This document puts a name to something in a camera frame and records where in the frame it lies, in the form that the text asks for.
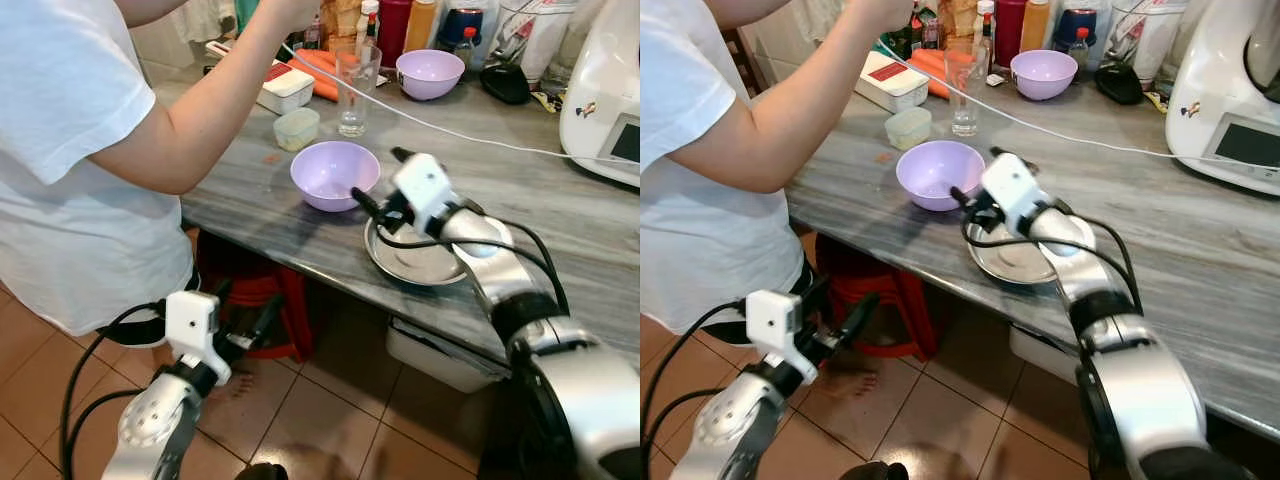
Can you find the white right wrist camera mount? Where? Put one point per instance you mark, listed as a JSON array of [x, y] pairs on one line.
[[422, 190], [1012, 190]]

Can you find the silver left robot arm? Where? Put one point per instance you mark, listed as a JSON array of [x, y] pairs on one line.
[[730, 425], [150, 425]]

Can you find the orange brown bottle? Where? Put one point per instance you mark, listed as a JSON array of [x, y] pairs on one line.
[[1037, 25], [422, 25]]

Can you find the white box with red label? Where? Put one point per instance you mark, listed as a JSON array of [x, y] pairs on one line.
[[890, 85], [285, 90]]

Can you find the white kitchen appliance with screen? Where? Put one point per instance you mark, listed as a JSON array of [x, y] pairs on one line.
[[1210, 100], [595, 100]]

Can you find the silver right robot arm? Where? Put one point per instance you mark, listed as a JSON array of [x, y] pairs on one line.
[[580, 380], [1140, 380]]

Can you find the large lilac plastic bowl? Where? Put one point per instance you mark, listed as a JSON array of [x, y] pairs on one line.
[[930, 175], [325, 175]]

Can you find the clear drinking glass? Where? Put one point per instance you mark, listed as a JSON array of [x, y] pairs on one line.
[[356, 95], [966, 95]]

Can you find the orange carrots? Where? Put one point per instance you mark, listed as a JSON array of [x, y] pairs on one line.
[[935, 70], [322, 75]]

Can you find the person in white shirt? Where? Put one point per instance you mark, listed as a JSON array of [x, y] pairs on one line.
[[60, 200], [690, 220]]

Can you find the clear plastic bag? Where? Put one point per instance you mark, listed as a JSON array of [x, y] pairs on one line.
[[535, 40], [1150, 40]]

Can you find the small lilac plastic bowl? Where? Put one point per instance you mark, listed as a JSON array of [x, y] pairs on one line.
[[1043, 75], [430, 75]]

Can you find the brown wooden chair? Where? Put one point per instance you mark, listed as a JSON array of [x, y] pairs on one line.
[[745, 60]]

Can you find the grey marble counter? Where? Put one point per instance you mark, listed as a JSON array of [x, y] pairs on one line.
[[560, 230], [1180, 240]]

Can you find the red plastic stool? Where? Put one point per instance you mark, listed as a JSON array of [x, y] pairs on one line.
[[285, 320], [905, 320]]

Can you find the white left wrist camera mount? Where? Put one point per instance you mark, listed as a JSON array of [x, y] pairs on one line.
[[775, 325], [192, 325]]

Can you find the small bottle with red cap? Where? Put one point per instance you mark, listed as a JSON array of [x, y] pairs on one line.
[[466, 45], [1080, 45]]

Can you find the stainless steel bowl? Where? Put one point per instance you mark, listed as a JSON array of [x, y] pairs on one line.
[[420, 265], [1015, 262]]

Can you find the black rounded object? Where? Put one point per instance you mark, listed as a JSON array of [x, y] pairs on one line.
[[1120, 85], [505, 85]]

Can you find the white storage box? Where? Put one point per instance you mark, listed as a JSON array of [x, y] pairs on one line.
[[440, 360], [1040, 355]]

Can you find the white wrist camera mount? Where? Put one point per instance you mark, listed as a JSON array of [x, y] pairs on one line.
[[422, 190], [1012, 190], [192, 325], [775, 325]]

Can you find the small pale lidded container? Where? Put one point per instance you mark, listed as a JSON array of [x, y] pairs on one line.
[[296, 130], [908, 130]]

